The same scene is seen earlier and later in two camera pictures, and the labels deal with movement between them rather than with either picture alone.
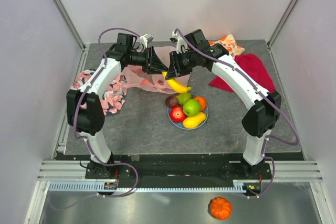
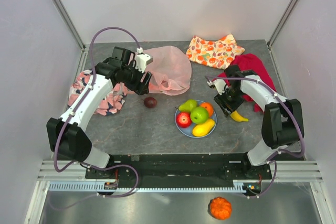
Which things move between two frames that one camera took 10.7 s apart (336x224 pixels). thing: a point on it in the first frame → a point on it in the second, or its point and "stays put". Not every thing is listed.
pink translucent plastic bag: (134, 76) stays put
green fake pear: (183, 97) → (188, 105)
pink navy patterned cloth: (113, 98) stays put
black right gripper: (172, 72) → (221, 100)
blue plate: (180, 124) → (188, 131)
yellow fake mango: (194, 121) → (203, 129)
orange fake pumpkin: (219, 208) stays put
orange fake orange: (202, 102) → (209, 108)
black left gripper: (150, 59) → (139, 87)
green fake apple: (191, 107) → (199, 115)
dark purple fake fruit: (171, 101) → (150, 102)
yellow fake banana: (178, 86) → (236, 116)
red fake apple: (177, 114) → (184, 119)
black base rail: (179, 167) stays put
